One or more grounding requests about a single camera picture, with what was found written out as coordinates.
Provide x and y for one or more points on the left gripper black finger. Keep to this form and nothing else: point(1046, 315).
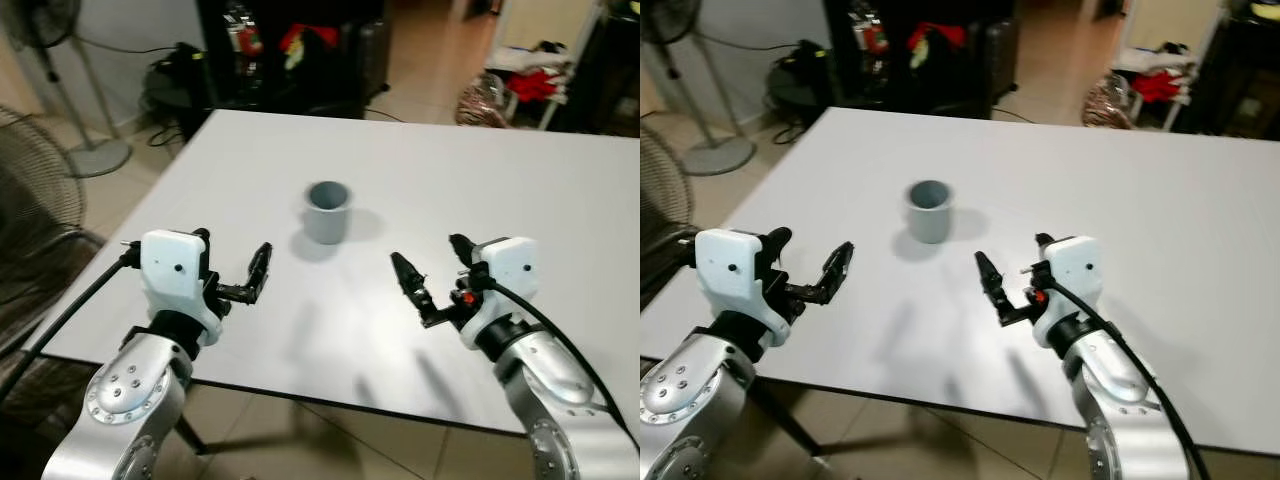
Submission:
point(777, 239)
point(836, 272)
point(259, 272)
point(201, 236)

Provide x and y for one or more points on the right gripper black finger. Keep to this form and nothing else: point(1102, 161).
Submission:
point(1045, 240)
point(992, 282)
point(410, 284)
point(461, 248)

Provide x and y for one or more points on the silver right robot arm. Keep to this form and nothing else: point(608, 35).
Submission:
point(1110, 390)
point(545, 385)

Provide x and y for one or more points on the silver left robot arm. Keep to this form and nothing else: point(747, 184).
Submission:
point(130, 400)
point(685, 395)

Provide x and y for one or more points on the grey plastic cup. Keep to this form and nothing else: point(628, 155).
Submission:
point(930, 213)
point(327, 215)

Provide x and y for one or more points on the black woven chair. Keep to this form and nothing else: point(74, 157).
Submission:
point(35, 275)
point(662, 265)

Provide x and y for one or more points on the black table leg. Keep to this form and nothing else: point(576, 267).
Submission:
point(790, 430)
point(190, 435)

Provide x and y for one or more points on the patterned brown bag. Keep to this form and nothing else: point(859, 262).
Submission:
point(483, 102)
point(1108, 103)

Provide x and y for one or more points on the black bag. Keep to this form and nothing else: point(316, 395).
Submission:
point(180, 85)
point(800, 80)

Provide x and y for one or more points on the dark shelf cabinet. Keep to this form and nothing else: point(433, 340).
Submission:
point(890, 75)
point(265, 75)

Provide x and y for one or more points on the white rack with red cloth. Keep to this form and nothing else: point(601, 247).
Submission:
point(1155, 82)
point(530, 80)

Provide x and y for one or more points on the black suitcase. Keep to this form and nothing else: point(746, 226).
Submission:
point(997, 55)
point(368, 55)

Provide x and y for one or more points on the dark furniture block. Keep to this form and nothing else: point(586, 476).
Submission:
point(1235, 85)
point(605, 80)

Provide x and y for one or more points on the red cloth toy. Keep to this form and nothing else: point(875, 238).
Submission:
point(935, 38)
point(305, 40)

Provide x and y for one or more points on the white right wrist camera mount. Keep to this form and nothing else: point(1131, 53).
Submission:
point(510, 268)
point(1073, 270)

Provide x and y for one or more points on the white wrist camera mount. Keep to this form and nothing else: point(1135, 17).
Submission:
point(170, 270)
point(510, 268)
point(728, 275)
point(1073, 270)

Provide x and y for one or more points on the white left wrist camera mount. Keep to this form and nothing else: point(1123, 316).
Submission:
point(728, 275)
point(170, 270)

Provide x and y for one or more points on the grey standing pedestal fan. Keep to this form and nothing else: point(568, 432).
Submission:
point(720, 155)
point(95, 155)

